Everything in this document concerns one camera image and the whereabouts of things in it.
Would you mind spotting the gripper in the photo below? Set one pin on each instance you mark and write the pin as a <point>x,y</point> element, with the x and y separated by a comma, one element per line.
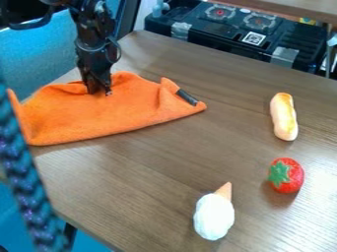
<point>94,57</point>

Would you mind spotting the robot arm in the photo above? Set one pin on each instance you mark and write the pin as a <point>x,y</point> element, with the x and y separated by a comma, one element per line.
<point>90,16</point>

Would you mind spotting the orange cloth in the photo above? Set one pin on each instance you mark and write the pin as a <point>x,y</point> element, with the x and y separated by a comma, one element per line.
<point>109,111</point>

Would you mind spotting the black toy stove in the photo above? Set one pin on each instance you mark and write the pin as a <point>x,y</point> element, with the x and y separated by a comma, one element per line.
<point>245,29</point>

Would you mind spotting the white toy ice cream cone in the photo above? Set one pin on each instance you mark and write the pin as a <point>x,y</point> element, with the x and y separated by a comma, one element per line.
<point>215,213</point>

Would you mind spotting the toy bread loaf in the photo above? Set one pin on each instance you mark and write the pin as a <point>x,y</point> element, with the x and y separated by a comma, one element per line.
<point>284,116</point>

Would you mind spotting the red toy strawberry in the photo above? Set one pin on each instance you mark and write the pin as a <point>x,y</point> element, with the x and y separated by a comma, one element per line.
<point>287,175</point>

